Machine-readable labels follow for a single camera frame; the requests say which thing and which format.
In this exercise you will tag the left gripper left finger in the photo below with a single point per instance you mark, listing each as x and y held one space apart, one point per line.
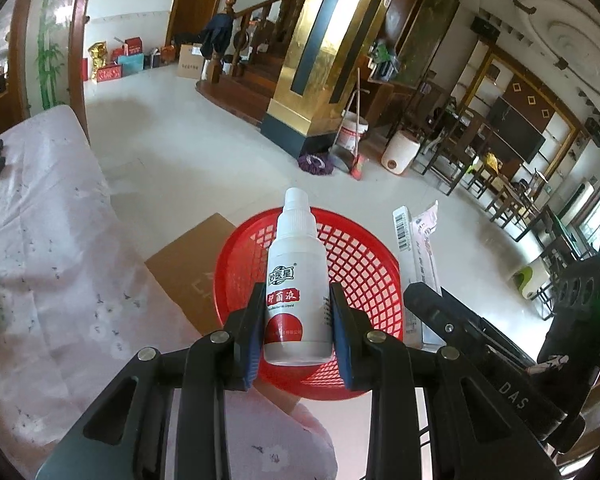
166 405

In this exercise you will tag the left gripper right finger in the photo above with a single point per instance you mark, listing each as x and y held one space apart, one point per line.
473 432

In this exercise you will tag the long white paper package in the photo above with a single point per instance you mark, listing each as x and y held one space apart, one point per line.
417 265

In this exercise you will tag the red plastic mesh basket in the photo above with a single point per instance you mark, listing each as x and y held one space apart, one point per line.
365 268

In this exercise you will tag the white spray bottle red label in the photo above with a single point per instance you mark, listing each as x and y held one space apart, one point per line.
298 319

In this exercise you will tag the pink floral tablecloth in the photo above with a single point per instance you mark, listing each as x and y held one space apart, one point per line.
76 300

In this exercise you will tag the brown cardboard box under basket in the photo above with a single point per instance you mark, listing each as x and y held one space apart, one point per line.
185 270

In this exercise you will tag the black television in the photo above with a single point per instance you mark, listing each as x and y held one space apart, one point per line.
515 130

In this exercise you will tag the dark wooden chair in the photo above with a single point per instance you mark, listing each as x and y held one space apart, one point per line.
458 149

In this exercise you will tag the white cylindrical stool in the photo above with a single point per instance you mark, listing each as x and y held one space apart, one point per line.
400 151

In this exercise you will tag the grey dustpan and broom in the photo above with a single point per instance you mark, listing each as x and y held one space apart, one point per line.
342 159

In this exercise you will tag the white plastic bucket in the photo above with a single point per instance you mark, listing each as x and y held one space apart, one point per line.
351 130

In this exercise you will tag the red gift boxes pile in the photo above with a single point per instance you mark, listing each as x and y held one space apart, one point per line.
124 60

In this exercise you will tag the cardboard box by stairs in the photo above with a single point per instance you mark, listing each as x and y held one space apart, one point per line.
190 62

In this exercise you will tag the dark jacket on railing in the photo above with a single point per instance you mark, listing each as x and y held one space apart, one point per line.
216 35

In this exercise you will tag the gold and black pillar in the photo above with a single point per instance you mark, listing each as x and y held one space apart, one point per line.
330 42

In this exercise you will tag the wooden staircase railing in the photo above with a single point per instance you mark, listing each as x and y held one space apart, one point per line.
259 40

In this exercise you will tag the brown wooden door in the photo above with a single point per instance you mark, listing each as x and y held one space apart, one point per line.
197 2

